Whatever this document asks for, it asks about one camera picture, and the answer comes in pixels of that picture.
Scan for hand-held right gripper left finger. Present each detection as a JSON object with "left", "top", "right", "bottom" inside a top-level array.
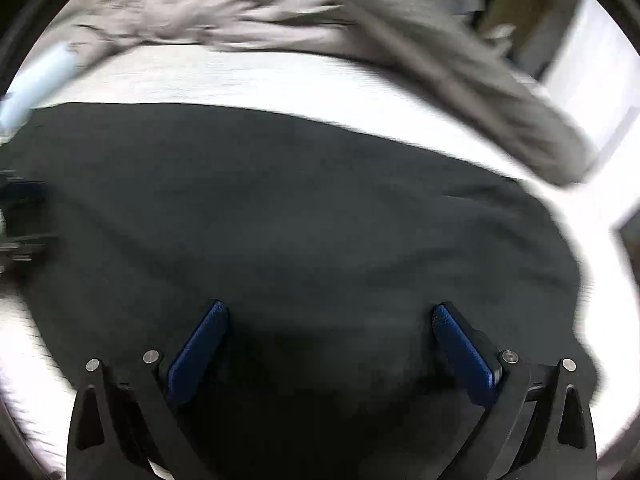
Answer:
[{"left": 67, "top": 300, "right": 231, "bottom": 480}]

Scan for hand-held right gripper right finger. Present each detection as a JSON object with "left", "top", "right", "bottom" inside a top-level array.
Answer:
[{"left": 431, "top": 302, "right": 598, "bottom": 480}]

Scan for black pants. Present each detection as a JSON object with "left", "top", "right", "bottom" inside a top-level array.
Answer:
[{"left": 0, "top": 102, "right": 601, "bottom": 480}]

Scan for light blue soft object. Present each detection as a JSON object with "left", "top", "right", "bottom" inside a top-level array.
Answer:
[{"left": 0, "top": 42, "right": 78, "bottom": 128}]

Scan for white mattress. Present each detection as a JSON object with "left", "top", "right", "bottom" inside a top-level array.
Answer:
[{"left": 0, "top": 35, "right": 640, "bottom": 476}]

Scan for light beige crumpled garment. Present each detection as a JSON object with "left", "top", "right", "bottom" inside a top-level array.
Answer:
[{"left": 70, "top": 0, "right": 381, "bottom": 68}]

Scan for grey-green garment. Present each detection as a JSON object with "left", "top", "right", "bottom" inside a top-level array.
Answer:
[{"left": 295, "top": 0, "right": 601, "bottom": 188}]

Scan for wooden door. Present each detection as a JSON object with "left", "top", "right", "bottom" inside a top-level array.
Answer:
[{"left": 480, "top": 0, "right": 556, "bottom": 61}]

